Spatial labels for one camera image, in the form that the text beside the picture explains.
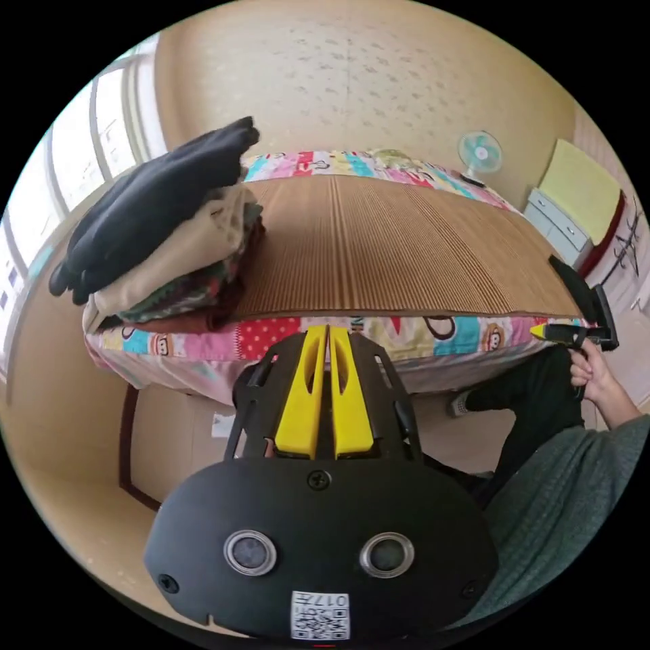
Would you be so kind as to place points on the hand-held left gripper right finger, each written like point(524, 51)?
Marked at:
point(351, 411)

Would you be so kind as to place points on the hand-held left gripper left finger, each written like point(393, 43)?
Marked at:
point(302, 406)

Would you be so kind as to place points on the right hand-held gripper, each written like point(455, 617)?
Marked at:
point(576, 292)

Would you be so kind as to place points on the person's right hand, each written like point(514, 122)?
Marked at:
point(599, 381)

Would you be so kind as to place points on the white cupboard with drawers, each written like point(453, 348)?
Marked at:
point(558, 223)

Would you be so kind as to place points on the person's body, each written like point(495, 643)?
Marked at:
point(553, 487)

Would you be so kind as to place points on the bed with woven mat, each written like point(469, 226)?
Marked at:
point(396, 244)

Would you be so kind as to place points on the teal standing fan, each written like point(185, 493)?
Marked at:
point(480, 152)

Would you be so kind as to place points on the pile of clothes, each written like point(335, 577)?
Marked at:
point(152, 228)

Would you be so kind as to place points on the window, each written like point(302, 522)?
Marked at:
point(76, 152)

